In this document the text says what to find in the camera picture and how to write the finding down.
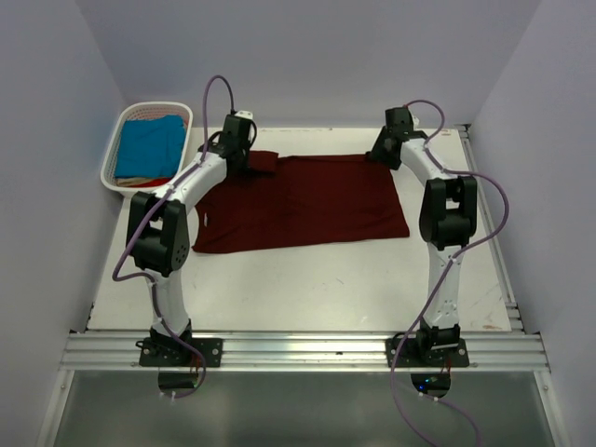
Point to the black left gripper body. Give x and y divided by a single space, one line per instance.
245 150

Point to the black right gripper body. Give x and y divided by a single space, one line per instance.
379 151

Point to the dark red t shirt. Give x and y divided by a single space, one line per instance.
295 201

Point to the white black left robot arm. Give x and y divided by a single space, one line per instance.
158 238

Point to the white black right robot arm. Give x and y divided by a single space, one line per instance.
447 222

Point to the red folded t shirt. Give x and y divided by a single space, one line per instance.
154 183

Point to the white plastic laundry basket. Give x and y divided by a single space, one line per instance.
142 111

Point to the blue folded t shirt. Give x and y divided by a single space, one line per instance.
150 148

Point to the beige folded t shirt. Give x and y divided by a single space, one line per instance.
131 181

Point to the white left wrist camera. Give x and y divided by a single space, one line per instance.
244 114

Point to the aluminium table right rail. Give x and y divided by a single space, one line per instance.
488 302

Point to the aluminium table rail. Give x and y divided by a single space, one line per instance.
488 302
357 352

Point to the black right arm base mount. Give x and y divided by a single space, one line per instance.
434 348

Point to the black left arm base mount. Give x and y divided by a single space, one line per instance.
159 350

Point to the aluminium table front rail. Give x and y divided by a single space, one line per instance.
357 352

